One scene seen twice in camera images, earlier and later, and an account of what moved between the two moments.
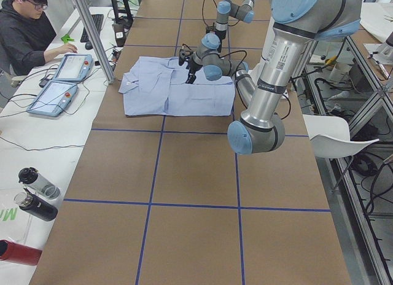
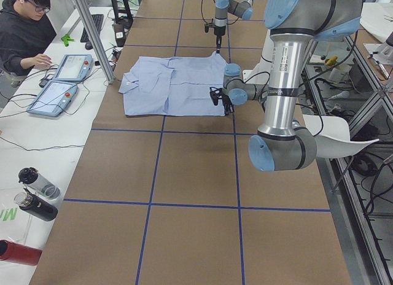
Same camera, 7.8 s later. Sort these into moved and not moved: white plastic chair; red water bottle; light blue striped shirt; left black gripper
Moved: left black gripper
Not moved: white plastic chair; light blue striped shirt; red water bottle
